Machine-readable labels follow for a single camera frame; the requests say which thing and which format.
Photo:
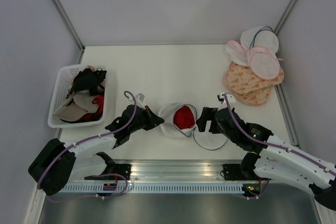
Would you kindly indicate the red bra from bag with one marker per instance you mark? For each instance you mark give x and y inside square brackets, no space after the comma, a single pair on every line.
[184,118]

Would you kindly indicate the aluminium rail front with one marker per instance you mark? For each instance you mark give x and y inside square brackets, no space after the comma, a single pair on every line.
[143,171]

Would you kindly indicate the right arm base black plate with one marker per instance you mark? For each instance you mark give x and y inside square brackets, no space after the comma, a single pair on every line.
[232,172]

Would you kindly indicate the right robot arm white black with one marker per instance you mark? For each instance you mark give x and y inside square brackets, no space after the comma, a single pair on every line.
[270,157]

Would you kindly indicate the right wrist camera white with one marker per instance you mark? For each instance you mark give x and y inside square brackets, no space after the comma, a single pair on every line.
[224,97]

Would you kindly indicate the white slotted cable duct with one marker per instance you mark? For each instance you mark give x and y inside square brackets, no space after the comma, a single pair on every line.
[155,188]

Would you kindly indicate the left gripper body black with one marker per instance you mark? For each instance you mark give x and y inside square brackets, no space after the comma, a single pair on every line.
[141,124]

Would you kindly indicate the beige bra in basket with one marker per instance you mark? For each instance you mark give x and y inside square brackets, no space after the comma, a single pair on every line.
[81,105]

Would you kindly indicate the pink trimmed mesh bag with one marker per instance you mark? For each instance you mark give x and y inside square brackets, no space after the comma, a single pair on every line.
[264,63]
[237,53]

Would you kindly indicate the white mesh bag blue zipper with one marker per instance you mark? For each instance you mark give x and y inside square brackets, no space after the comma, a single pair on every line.
[260,36]

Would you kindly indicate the white mesh laundry bag blue trim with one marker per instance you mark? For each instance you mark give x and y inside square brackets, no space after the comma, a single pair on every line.
[205,140]

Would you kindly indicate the red bra in basket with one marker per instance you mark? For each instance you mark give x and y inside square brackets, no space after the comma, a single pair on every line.
[91,117]

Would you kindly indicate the floral orange laundry bag lower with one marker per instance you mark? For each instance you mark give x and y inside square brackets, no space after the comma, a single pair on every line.
[257,97]

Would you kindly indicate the floral orange laundry bag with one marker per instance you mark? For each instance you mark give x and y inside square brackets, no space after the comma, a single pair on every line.
[242,80]
[257,97]

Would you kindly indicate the pink trimmed mesh bag back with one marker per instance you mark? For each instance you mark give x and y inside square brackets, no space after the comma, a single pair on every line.
[237,53]

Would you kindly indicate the black bra in basket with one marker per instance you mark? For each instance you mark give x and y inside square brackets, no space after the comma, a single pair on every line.
[89,80]

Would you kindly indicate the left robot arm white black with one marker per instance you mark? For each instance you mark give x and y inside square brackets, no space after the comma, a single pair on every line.
[115,134]

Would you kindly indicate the left arm base black plate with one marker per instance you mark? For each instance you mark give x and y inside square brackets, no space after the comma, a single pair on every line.
[123,170]

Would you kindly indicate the aluminium frame post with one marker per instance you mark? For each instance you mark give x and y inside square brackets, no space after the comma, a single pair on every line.
[285,15]
[65,18]

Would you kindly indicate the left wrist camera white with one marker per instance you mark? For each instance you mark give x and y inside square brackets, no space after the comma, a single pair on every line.
[138,99]

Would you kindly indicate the pink trimmed mesh bag front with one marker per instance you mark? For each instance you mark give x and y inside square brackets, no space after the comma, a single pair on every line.
[264,63]

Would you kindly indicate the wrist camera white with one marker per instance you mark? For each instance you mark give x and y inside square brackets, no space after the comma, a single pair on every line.
[138,99]
[224,97]

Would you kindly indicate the left aluminium frame post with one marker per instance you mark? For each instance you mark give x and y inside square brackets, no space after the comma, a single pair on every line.
[65,18]

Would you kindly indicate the right aluminium frame post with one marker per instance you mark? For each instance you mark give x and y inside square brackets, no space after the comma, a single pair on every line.
[285,15]

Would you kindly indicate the floral orange laundry bag upper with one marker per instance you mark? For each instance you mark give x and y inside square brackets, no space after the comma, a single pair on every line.
[242,80]

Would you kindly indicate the white plastic basket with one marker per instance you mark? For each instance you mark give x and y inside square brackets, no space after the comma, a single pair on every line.
[61,89]

